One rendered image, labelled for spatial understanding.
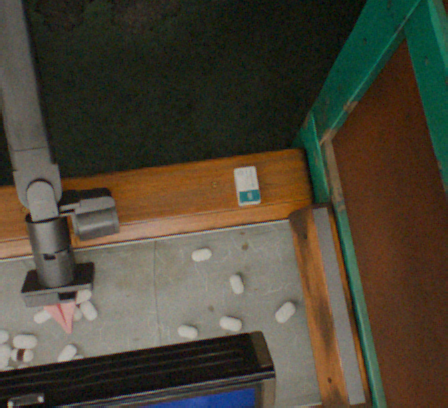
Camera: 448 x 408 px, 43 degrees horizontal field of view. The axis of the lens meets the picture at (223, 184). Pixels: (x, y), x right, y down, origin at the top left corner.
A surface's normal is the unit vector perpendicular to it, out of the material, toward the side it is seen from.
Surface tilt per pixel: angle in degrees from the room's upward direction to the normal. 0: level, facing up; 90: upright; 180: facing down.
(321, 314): 66
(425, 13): 90
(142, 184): 0
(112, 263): 0
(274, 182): 0
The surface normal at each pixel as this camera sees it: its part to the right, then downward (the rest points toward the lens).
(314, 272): -0.89, 0.03
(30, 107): 0.40, 0.37
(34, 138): 0.38, 0.16
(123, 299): 0.05, -0.25
